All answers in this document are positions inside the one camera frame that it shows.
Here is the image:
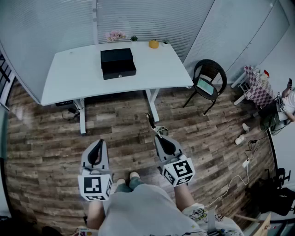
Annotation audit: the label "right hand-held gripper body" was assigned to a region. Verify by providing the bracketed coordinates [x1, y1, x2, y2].
[159, 153, 196, 187]

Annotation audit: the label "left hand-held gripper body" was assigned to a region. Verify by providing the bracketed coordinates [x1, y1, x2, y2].
[77, 160, 113, 201]

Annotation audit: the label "black box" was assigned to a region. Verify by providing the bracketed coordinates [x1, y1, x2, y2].
[100, 47, 137, 81]

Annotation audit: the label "person's left forearm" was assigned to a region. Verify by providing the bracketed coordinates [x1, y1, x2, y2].
[86, 200, 106, 230]

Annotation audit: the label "person's right forearm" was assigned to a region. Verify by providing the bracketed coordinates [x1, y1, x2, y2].
[174, 183, 201, 212]

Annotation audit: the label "white desk leg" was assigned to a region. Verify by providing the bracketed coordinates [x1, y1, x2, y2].
[145, 88, 160, 122]
[75, 98, 87, 134]

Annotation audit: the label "person's blue trousers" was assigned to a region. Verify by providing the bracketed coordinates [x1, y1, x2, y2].
[114, 177, 145, 194]

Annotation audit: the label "person's cartoon printed shirt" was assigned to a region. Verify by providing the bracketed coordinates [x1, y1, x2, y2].
[73, 183, 245, 236]

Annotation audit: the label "green tablet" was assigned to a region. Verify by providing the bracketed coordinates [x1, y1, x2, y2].
[196, 77, 215, 95]

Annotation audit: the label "black wicker chair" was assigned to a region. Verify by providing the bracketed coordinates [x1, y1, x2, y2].
[183, 59, 228, 115]

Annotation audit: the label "white side table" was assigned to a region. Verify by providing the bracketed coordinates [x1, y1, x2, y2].
[231, 73, 252, 106]

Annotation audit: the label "wooden stand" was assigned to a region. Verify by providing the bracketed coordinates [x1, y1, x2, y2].
[234, 212, 273, 236]

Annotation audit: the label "black wheeled chair base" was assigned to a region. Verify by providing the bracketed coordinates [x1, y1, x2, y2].
[241, 168, 295, 217]

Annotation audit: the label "pink checkered tablecloth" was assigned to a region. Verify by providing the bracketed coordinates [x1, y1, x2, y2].
[243, 65, 277, 109]

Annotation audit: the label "black metal railing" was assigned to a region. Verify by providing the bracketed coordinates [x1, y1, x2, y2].
[0, 52, 13, 84]

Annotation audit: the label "pink flower bouquet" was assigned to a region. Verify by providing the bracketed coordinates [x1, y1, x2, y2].
[105, 30, 127, 42]

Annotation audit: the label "white window blinds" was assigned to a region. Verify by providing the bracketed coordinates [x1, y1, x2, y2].
[0, 0, 96, 104]
[96, 0, 215, 63]

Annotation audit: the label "black power adapter with cable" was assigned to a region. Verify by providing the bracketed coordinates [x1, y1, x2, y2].
[61, 107, 81, 122]

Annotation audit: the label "white floor cable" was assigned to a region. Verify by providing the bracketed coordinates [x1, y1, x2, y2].
[204, 162, 251, 208]

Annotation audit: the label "grey shoulder strap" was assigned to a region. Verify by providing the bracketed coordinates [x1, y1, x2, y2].
[206, 206, 218, 234]

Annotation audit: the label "black floor cable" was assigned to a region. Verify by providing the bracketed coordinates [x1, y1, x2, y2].
[244, 135, 270, 160]

